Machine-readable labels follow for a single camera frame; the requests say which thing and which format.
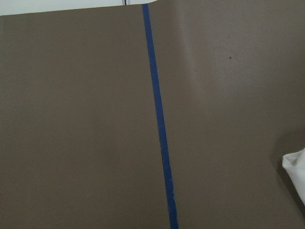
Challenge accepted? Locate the white long-sleeve printed shirt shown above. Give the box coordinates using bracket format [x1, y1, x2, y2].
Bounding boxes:
[282, 149, 305, 204]

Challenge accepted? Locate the white side table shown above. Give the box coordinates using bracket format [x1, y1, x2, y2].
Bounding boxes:
[0, 0, 154, 16]

